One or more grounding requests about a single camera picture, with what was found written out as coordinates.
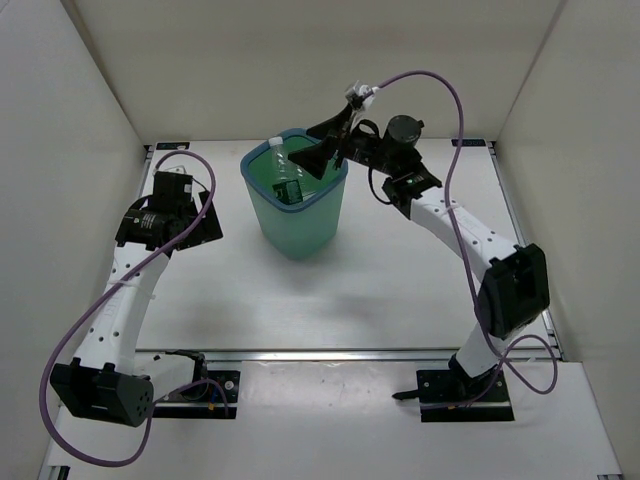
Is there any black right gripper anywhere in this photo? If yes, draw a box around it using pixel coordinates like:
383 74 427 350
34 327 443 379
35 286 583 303
293 105 400 179

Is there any green-label clear bottle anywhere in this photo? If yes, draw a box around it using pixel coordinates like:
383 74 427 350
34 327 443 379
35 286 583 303
268 136 304 205

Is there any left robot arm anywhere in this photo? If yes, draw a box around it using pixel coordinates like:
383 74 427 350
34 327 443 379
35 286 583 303
49 171 210 427

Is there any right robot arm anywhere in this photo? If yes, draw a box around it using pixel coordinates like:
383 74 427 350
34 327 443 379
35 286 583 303
288 106 550 400

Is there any green plastic bin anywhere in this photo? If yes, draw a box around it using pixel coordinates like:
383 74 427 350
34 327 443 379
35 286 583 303
240 142 348 260

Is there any dark blue left sticker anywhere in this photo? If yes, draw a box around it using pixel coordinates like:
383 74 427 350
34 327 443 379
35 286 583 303
155 142 190 151

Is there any dark blue sticker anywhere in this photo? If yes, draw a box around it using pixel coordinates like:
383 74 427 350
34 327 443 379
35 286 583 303
451 138 486 148
155 142 190 151

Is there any dark blue right sticker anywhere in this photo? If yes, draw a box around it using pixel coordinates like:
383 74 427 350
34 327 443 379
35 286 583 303
451 138 486 148

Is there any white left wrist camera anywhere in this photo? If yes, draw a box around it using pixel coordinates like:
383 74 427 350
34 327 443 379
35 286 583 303
156 165 187 175

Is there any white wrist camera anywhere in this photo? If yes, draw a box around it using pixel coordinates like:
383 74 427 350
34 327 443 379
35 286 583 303
156 165 187 175
345 81 379 113

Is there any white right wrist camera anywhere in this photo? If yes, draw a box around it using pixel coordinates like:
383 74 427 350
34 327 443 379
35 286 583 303
345 81 379 113

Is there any aluminium table edge rail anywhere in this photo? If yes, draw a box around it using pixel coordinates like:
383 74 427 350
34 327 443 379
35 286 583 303
134 347 564 365

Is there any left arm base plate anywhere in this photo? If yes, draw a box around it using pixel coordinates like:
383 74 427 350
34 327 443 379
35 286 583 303
153 363 241 420

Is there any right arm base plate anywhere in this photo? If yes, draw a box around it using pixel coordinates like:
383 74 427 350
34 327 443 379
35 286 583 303
392 370 515 423

